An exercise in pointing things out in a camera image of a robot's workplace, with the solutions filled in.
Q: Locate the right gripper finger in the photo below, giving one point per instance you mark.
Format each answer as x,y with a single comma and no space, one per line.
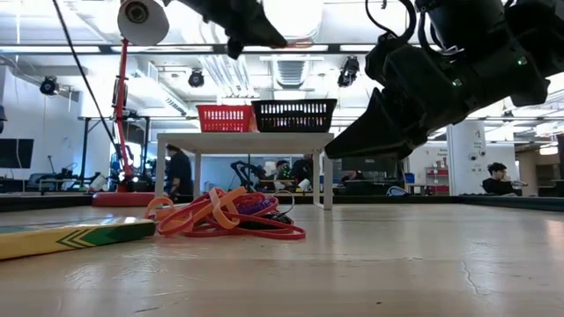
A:
365,141

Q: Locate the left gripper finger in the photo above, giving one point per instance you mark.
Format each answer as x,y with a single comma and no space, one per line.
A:
255,31

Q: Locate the red rubber band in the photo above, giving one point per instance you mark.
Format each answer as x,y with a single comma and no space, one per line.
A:
302,233
161,229

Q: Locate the pale orange wide rubber band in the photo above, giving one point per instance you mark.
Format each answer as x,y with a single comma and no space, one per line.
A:
231,196

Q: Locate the yellow green crayon box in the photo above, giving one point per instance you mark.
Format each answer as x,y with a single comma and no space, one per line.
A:
66,240

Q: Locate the black background robot arm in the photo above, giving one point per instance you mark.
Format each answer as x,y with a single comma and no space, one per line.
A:
240,169

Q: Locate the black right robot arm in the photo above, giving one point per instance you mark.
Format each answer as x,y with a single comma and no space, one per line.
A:
529,39

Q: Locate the black computer monitor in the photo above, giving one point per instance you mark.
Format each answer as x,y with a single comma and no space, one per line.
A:
370,166

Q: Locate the blue bin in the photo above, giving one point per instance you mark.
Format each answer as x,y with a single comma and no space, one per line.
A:
410,178

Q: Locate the person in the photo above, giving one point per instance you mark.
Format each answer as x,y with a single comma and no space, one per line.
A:
497,185
178,169
303,169
282,169

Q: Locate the black ceiling spotlight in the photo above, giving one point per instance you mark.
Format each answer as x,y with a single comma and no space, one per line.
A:
196,80
48,86
348,72

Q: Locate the white column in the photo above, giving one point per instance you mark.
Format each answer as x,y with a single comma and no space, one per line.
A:
462,171

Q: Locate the black plastic basket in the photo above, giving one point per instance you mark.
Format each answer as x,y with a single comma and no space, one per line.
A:
293,102

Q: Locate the red storage cart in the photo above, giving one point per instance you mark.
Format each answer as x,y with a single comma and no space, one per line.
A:
438,190

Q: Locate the red plastic basket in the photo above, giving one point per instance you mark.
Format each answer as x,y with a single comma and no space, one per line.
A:
224,119

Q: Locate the white perforated shelf riser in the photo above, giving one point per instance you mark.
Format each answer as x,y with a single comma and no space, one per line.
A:
242,143

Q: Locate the white bottle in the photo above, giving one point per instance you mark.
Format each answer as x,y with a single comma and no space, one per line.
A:
99,182

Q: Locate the silver ventilation duct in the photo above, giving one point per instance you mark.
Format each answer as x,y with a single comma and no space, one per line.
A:
291,72

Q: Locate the black aluminium table frame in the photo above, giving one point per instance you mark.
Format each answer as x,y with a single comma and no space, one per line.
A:
506,203

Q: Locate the black wall screen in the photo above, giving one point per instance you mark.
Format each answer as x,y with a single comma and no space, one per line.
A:
13,154

